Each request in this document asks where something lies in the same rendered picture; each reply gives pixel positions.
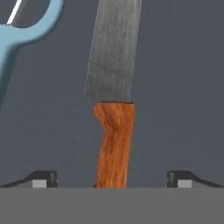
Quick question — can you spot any knife with wooden handle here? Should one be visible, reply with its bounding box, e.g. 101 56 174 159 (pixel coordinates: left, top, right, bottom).
83 0 144 189

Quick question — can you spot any light blue peeler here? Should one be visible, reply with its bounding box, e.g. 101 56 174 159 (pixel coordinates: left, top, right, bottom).
0 0 65 109

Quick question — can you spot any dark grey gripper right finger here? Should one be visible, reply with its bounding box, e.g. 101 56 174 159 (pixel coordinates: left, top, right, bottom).
166 170 224 189

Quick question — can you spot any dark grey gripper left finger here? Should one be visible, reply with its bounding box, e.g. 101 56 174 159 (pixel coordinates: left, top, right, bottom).
0 170 59 189

